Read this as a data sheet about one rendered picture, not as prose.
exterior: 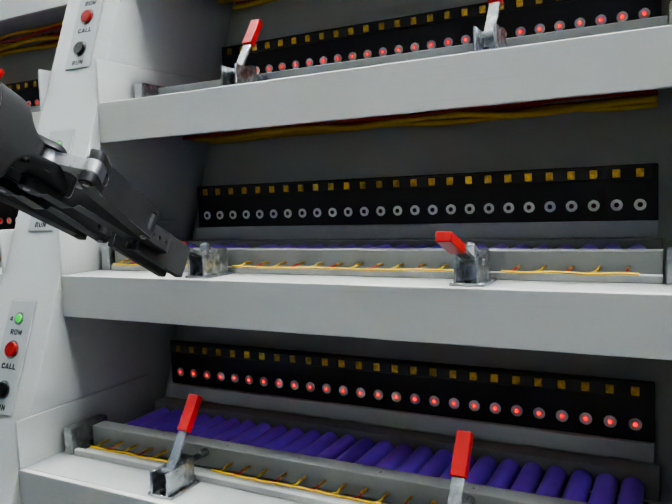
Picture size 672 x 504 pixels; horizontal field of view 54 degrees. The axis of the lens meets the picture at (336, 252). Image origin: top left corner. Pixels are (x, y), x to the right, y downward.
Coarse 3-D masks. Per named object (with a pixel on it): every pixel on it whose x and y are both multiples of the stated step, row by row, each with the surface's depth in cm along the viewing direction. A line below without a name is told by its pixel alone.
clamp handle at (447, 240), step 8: (440, 232) 47; (448, 232) 47; (440, 240) 47; (448, 240) 47; (456, 240) 48; (448, 248) 48; (456, 248) 48; (464, 248) 49; (472, 248) 52; (464, 256) 51; (472, 256) 51
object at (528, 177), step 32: (224, 192) 85; (256, 192) 82; (288, 192) 80; (320, 192) 78; (352, 192) 77; (384, 192) 75; (416, 192) 73; (448, 192) 71; (480, 192) 70; (512, 192) 68; (544, 192) 67; (576, 192) 65; (608, 192) 64; (640, 192) 63; (224, 224) 85; (256, 224) 83; (288, 224) 81; (320, 224) 79; (352, 224) 77
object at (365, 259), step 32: (256, 256) 66; (288, 256) 65; (320, 256) 63; (352, 256) 61; (384, 256) 60; (416, 256) 59; (448, 256) 57; (512, 256) 55; (544, 256) 53; (576, 256) 52; (608, 256) 51; (640, 256) 50
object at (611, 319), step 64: (64, 256) 72; (128, 320) 68; (192, 320) 64; (256, 320) 60; (320, 320) 57; (384, 320) 54; (448, 320) 52; (512, 320) 49; (576, 320) 47; (640, 320) 45
